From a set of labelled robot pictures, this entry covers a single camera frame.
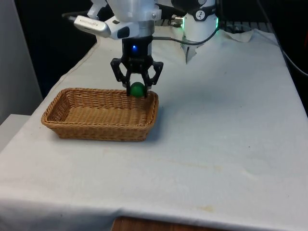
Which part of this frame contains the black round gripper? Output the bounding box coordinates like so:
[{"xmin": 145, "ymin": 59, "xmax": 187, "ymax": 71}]
[{"xmin": 110, "ymin": 35, "xmax": 164, "ymax": 98}]

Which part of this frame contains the green ball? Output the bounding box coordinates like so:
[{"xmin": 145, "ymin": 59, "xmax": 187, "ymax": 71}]
[{"xmin": 129, "ymin": 81, "xmax": 146, "ymax": 98}]

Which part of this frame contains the brown wicker basket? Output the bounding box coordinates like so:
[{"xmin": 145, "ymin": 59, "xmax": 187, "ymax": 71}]
[{"xmin": 41, "ymin": 88, "xmax": 159, "ymax": 142}]

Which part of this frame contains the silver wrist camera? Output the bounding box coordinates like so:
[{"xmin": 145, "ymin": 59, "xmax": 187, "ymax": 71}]
[{"xmin": 68, "ymin": 15, "xmax": 140, "ymax": 40}]

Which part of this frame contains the black cable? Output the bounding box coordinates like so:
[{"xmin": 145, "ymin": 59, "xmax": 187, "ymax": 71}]
[
  {"xmin": 255, "ymin": 0, "xmax": 308, "ymax": 76},
  {"xmin": 152, "ymin": 23, "xmax": 220, "ymax": 46}
]

